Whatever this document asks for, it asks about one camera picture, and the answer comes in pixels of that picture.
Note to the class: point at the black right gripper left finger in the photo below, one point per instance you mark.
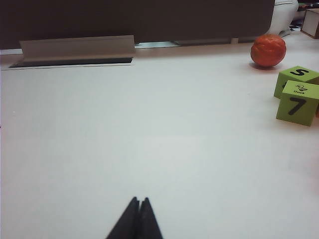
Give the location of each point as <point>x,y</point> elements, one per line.
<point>127,221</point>

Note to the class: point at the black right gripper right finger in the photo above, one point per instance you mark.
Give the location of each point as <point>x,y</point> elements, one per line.
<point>148,221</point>

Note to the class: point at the green block with number 7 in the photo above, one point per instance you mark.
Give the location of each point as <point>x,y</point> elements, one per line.
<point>296,109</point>

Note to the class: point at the green block with letter S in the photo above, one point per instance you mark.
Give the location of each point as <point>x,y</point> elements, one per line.
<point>297,73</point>

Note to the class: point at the grey fabric desk divider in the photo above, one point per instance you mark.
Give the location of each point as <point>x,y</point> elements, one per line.
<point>124,17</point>

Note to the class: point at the orange mandarin fruit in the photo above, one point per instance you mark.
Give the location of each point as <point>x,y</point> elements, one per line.
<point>268,51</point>

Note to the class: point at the white rounded object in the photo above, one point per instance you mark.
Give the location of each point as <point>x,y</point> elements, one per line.
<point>282,17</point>

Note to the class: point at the cardboard box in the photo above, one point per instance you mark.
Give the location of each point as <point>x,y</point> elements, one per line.
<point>311,23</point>

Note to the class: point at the white divider bracket foot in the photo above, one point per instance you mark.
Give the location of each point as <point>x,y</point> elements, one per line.
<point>234,40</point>

